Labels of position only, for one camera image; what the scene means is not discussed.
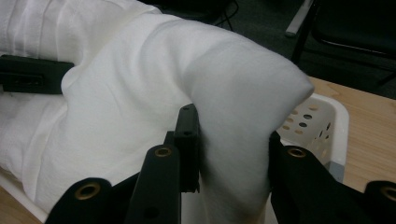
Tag white cloth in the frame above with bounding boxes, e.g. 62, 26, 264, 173
0, 0, 316, 224

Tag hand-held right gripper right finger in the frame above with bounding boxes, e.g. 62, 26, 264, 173
268, 130, 375, 224

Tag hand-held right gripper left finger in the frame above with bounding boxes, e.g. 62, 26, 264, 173
124, 104, 201, 224

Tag white metal stand frame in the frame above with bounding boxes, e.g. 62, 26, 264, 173
284, 0, 314, 38

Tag thin black floor cables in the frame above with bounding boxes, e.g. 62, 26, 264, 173
214, 0, 241, 31

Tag white plastic basket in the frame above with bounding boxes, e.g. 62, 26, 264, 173
0, 92, 350, 224

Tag black folding chair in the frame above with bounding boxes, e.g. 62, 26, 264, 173
290, 0, 396, 90

